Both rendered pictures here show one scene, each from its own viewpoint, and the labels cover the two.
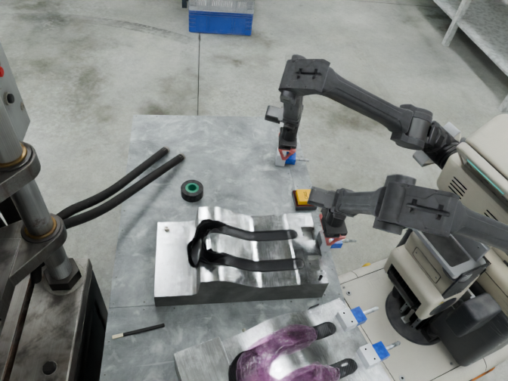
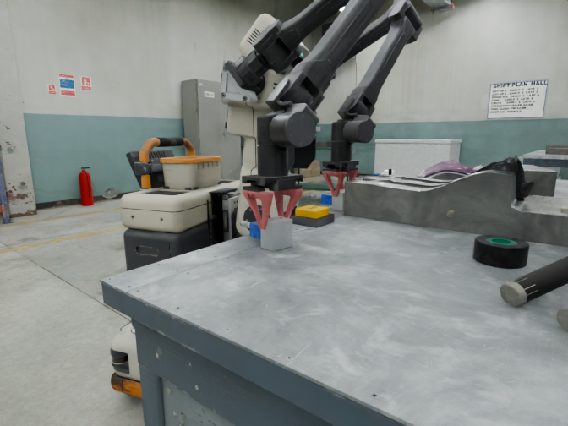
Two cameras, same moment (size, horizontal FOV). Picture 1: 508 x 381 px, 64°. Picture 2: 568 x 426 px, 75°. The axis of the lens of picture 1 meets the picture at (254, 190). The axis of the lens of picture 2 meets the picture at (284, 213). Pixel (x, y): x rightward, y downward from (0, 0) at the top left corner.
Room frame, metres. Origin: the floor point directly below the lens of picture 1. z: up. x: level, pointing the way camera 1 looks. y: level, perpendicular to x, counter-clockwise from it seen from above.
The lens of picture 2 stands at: (1.61, 0.45, 1.01)
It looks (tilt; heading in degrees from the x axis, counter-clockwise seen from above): 12 degrees down; 231
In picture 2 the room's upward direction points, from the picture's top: straight up
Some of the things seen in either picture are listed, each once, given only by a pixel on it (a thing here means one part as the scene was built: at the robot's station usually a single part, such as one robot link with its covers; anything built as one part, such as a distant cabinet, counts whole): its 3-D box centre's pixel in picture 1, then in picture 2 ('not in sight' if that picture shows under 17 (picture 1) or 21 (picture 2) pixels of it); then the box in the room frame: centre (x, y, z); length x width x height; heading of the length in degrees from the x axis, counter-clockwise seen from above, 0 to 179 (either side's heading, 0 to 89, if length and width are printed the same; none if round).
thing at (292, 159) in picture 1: (292, 158); (260, 228); (1.20, -0.13, 0.83); 0.13 x 0.05 x 0.05; 93
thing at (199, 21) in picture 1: (219, 13); not in sight; (3.87, 0.61, 0.11); 0.61 x 0.41 x 0.22; 102
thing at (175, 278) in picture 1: (239, 252); (457, 193); (0.69, 0.01, 0.87); 0.50 x 0.26 x 0.14; 104
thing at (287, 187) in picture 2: (286, 149); (278, 202); (1.18, -0.10, 0.88); 0.07 x 0.07 x 0.09; 4
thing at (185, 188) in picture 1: (192, 190); (499, 250); (0.95, 0.22, 0.82); 0.08 x 0.08 x 0.04
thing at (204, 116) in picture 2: not in sight; (214, 137); (-1.82, -5.84, 0.98); 1.00 x 0.47 x 1.95; 12
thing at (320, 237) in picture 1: (337, 240); (327, 198); (0.83, -0.31, 0.83); 0.13 x 0.05 x 0.05; 102
